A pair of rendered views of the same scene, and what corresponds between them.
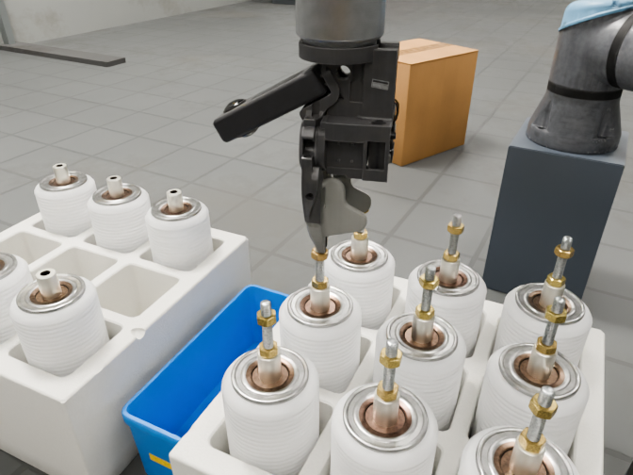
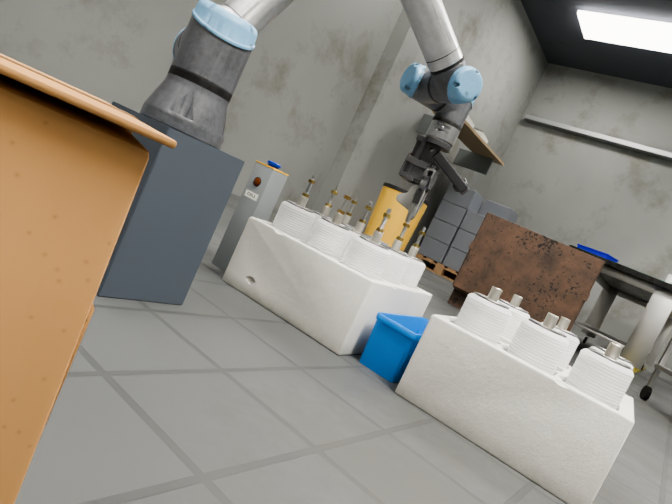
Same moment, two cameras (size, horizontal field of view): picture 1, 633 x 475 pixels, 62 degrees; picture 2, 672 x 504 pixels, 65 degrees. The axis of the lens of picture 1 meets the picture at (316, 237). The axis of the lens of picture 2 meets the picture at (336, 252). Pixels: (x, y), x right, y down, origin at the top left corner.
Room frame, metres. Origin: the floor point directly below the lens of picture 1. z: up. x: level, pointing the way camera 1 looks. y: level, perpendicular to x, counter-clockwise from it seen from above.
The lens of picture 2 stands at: (1.83, -0.03, 0.30)
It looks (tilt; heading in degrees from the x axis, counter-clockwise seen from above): 5 degrees down; 185
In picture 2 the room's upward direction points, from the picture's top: 25 degrees clockwise
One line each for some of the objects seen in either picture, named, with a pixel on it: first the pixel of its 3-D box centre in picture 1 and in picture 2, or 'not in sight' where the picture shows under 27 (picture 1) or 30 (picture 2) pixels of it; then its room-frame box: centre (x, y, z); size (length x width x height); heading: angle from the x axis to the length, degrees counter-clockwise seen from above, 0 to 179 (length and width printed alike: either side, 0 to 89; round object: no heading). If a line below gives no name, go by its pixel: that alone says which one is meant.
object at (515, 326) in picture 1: (532, 361); (285, 239); (0.48, -0.27, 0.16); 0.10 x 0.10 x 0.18
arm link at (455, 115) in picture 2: not in sight; (454, 105); (0.48, -0.02, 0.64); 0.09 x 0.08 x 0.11; 121
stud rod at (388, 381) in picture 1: (389, 375); not in sight; (0.32, -0.06, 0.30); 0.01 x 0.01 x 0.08
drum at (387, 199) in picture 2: not in sight; (390, 228); (-2.11, -0.06, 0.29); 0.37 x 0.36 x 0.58; 150
